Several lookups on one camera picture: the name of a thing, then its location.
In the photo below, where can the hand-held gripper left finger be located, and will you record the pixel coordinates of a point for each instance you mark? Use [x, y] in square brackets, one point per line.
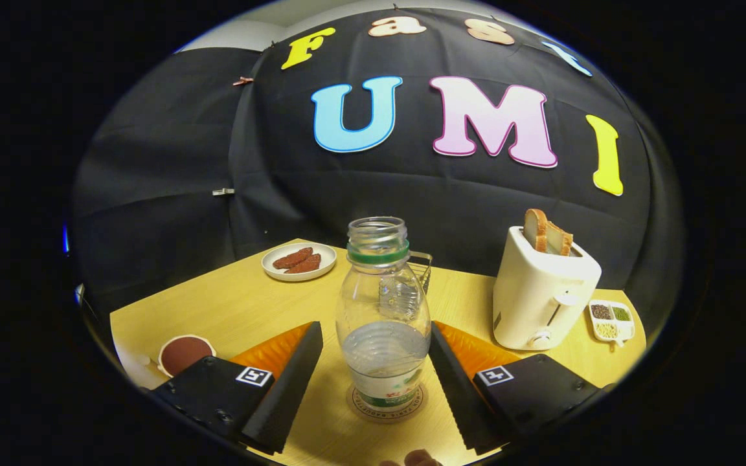
[285, 395]

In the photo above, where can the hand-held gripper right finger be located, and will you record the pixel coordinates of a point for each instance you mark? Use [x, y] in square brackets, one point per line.
[460, 395]

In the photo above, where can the round cork coaster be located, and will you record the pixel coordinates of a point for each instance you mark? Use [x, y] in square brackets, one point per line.
[357, 409]

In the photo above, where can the clear plastic juice bottle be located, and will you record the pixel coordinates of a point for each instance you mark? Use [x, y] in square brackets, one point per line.
[383, 310]

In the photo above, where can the wooden table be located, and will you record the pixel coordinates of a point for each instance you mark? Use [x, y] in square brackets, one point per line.
[243, 304]

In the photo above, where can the white toaster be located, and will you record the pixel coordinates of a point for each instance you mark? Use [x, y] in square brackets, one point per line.
[535, 298]

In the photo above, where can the brown meat piece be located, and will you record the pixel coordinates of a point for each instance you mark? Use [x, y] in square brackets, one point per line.
[292, 258]
[305, 265]

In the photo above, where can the white round plate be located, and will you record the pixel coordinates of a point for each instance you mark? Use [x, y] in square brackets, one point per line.
[327, 255]

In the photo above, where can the white divided bean dish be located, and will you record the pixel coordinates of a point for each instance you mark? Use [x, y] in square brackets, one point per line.
[612, 321]

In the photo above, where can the toast bread slice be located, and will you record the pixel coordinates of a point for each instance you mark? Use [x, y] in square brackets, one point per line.
[535, 230]
[559, 239]

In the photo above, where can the silver cloth clip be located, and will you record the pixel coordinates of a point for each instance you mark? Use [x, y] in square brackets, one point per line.
[223, 191]

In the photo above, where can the black backdrop cloth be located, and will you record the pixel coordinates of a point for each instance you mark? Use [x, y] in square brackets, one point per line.
[412, 188]

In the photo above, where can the copper cloth clip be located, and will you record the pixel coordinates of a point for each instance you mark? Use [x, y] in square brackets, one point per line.
[242, 81]

